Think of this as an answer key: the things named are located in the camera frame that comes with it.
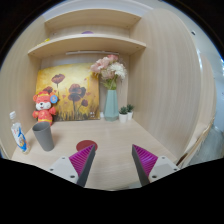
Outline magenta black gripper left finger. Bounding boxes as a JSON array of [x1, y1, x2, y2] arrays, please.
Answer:
[[48, 143, 97, 188]]

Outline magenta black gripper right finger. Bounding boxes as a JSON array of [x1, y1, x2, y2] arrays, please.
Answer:
[[131, 143, 181, 187]]

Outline clear plastic water bottle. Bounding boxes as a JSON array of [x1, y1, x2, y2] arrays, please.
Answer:
[[9, 111, 29, 153]]

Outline dark red round coaster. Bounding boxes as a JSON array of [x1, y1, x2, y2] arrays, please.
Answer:
[[76, 140, 98, 151]]

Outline grey plastic cup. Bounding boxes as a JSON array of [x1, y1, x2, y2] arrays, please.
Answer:
[[32, 122, 54, 152]]

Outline small succulent in white pot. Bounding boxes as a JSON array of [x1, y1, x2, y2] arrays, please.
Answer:
[[119, 106, 128, 123]]

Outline teal tall vase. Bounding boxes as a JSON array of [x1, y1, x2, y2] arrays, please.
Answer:
[[104, 90, 119, 122]]

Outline yellow poppy flower painting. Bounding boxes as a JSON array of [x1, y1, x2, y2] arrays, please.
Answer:
[[36, 63, 100, 121]]

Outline red plush tiger toy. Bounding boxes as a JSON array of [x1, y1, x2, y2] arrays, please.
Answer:
[[32, 91, 58, 124]]

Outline pink white flower bouquet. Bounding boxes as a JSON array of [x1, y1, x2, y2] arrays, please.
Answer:
[[90, 54, 127, 90]]

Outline purple object on shelf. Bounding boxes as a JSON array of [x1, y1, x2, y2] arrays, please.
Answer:
[[81, 31, 94, 35]]

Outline wooden wall shelf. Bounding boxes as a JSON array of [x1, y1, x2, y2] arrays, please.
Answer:
[[28, 9, 146, 59]]

